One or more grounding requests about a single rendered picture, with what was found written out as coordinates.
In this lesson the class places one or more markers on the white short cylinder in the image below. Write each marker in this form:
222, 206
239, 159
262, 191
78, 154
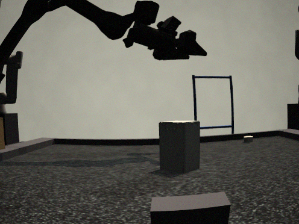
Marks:
248, 139

